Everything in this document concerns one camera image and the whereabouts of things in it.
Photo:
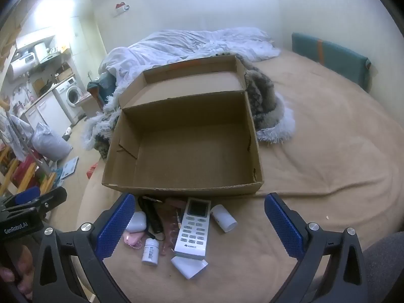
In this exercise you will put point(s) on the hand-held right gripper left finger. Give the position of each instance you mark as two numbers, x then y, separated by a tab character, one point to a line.
115	224

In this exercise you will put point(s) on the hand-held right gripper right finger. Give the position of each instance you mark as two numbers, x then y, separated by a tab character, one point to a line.
284	227

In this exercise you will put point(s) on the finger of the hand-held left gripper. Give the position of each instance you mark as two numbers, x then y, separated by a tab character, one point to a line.
50	199
28	194

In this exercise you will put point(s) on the white earbuds case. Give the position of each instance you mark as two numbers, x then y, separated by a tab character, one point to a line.
137	221

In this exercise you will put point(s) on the pink plastic case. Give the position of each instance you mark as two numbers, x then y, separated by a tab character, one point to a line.
132	239

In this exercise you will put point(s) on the white pill bottle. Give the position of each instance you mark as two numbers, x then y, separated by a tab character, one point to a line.
150	252

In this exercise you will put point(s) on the white cylinder bottle red label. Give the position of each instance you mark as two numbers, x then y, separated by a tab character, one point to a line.
224	217

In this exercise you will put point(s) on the white remote control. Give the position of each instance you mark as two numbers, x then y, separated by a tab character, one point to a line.
192	230

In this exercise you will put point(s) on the small white paper box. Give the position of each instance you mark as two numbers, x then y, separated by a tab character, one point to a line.
189	268

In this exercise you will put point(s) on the brown cardboard box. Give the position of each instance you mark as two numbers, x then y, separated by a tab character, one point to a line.
189	151

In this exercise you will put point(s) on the person's left hand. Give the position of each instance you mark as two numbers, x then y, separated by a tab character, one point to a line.
20	266

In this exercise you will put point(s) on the yellow wooden rack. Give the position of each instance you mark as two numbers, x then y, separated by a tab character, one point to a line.
28	176

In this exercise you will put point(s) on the blue flat book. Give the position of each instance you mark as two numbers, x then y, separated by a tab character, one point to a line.
68	169

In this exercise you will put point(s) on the black battery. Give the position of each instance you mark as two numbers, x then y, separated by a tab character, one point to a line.
153	199

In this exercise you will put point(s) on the red packet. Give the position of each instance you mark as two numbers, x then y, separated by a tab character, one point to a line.
91	170

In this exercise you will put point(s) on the grey stuffed bag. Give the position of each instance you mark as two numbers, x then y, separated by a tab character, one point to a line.
50	145

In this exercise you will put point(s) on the hanging light clothes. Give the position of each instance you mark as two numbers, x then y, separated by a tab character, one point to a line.
15	132

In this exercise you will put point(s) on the gold-tipped battery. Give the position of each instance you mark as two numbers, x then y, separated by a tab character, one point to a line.
178	217

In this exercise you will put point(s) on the white kitchen counter cabinet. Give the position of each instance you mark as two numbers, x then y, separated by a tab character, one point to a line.
50	112

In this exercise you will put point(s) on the white washing machine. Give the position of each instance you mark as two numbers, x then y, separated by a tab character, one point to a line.
74	94

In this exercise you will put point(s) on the white water heater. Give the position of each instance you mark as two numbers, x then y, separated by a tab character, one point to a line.
15	69

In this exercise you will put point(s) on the furry patterned blanket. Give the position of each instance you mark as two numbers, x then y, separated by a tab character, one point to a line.
268	101

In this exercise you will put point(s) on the teal cushion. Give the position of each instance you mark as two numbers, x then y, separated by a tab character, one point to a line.
334	56

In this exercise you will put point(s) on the white duvet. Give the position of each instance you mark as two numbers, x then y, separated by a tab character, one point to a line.
176	44

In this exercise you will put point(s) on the white wall outlet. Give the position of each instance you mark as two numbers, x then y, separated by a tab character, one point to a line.
121	8

